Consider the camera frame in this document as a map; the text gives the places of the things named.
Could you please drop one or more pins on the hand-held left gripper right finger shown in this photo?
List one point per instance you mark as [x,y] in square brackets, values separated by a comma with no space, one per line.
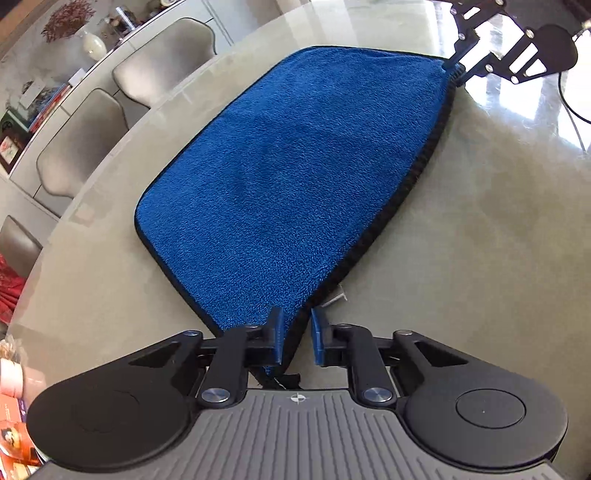
[316,337]

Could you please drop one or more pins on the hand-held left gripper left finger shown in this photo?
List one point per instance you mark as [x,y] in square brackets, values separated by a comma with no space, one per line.
[276,337]

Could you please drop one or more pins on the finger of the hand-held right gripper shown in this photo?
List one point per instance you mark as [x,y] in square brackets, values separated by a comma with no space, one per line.
[508,57]
[464,39]

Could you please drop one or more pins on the blue towel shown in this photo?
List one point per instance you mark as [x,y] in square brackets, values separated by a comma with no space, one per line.
[286,184]

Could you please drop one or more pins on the clear plastic packet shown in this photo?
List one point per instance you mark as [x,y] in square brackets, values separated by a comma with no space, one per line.
[9,347]

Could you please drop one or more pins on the pink jar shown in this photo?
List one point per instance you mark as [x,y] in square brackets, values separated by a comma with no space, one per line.
[10,386]
[9,367]

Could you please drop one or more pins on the red patterned cloth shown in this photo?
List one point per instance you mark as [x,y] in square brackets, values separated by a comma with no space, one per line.
[9,290]

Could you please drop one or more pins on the grey dining chair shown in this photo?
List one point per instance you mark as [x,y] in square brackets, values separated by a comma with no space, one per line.
[78,147]
[161,64]

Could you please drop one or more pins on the grey chair with red cloth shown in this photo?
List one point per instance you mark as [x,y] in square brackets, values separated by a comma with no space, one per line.
[18,240]

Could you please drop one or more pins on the orange box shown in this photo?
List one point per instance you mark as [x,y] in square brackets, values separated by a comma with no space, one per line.
[16,443]

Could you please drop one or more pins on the stack of books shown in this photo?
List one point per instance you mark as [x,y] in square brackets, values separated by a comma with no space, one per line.
[48,107]

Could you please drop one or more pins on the white vase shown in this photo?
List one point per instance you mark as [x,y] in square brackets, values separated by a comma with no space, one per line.
[94,46]

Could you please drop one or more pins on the small white box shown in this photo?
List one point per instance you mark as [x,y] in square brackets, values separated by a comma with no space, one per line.
[32,94]

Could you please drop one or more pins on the red dried flowers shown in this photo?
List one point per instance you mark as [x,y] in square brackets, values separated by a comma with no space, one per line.
[64,18]

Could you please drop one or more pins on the picture frame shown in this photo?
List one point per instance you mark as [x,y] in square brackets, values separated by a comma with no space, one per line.
[10,150]

